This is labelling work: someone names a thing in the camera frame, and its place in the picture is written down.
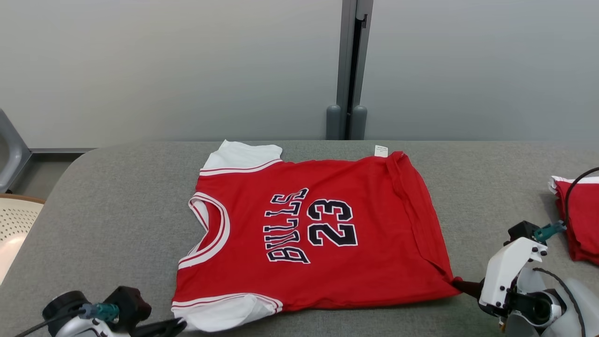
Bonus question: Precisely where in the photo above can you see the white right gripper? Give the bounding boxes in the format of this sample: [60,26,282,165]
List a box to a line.
[453,236,548,320]

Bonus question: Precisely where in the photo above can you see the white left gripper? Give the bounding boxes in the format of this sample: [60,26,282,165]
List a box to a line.
[58,317,188,337]

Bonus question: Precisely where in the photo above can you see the red Bulls basketball jersey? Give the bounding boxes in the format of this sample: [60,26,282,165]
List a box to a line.
[171,139,461,332]

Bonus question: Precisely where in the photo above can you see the red shorts with white stripes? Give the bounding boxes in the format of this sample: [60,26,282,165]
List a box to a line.
[548,176,599,266]

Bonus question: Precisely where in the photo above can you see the white perforated chair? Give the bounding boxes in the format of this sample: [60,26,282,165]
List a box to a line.
[0,194,46,284]

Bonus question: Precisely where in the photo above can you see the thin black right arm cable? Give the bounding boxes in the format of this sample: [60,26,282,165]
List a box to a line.
[533,268,585,337]

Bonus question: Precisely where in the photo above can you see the right cable with teal plug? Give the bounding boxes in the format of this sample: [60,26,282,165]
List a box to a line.
[533,168,599,242]

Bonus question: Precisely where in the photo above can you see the grey cylindrical post bumper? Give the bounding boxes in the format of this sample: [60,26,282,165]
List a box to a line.
[326,105,342,140]
[351,105,368,140]

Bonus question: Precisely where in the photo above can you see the grey plastic chair frame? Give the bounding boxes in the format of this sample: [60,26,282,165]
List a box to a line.
[0,109,31,192]

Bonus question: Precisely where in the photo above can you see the grey partition post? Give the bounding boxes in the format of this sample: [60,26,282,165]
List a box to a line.
[336,0,374,140]

